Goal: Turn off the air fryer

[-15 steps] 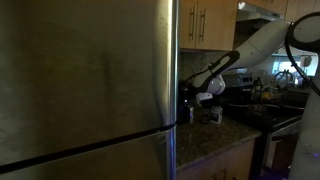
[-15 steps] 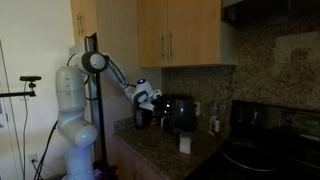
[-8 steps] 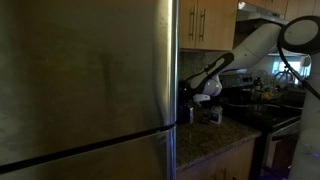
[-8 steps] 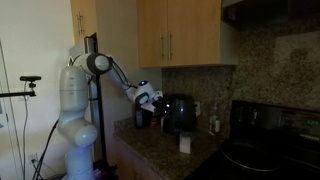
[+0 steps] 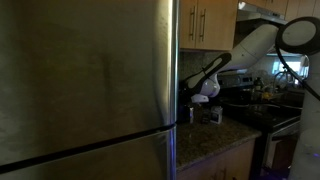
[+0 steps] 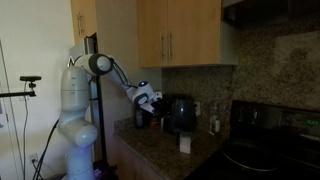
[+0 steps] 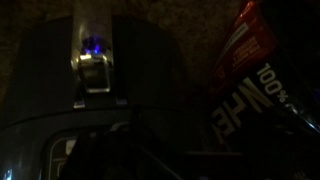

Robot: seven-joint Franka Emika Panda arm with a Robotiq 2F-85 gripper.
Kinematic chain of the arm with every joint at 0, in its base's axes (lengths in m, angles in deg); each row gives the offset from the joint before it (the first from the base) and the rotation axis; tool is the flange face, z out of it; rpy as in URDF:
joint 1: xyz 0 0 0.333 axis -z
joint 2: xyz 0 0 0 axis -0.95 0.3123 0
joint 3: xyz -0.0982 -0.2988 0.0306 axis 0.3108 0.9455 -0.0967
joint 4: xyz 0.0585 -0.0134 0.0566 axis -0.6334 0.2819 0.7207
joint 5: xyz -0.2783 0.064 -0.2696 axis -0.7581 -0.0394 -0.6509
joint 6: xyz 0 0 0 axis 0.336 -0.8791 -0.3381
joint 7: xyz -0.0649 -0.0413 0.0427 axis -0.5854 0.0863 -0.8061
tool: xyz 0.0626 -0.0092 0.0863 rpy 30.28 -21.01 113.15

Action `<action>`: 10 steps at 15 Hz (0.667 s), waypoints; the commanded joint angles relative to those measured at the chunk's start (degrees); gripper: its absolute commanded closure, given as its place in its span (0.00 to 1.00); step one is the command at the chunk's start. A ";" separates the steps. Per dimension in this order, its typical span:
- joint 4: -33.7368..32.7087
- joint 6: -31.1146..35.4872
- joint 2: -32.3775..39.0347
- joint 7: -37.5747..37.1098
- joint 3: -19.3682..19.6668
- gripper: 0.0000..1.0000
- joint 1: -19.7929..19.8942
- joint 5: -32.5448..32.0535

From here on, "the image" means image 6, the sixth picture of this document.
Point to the dark frying pan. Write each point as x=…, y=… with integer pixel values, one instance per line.
x=248, y=155

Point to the dark bottle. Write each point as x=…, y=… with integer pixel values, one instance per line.
x=139, y=118

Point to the wide wooden wall cabinet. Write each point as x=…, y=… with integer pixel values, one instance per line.
x=186, y=33

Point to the white backsplash outlet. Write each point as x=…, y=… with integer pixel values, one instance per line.
x=198, y=109

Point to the small white box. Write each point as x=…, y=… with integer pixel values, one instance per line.
x=185, y=143

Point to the narrow wooden wall cabinet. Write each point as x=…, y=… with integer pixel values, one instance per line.
x=83, y=16

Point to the red and black bag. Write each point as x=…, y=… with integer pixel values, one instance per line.
x=154, y=121

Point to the wooden base cabinet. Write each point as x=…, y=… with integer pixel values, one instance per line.
x=133, y=163

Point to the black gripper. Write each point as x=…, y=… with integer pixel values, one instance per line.
x=161, y=105

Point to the small clear bottle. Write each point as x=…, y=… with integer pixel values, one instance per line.
x=215, y=120

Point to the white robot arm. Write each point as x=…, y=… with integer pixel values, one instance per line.
x=75, y=100

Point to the dark range hood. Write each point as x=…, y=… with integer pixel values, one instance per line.
x=266, y=13

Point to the white wall outlet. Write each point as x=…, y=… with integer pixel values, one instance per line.
x=33, y=157

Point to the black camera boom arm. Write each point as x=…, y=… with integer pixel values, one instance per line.
x=16, y=94

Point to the black camera on boom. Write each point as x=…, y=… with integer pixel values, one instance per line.
x=30, y=78

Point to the black electric stove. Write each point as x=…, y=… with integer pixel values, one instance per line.
x=273, y=123

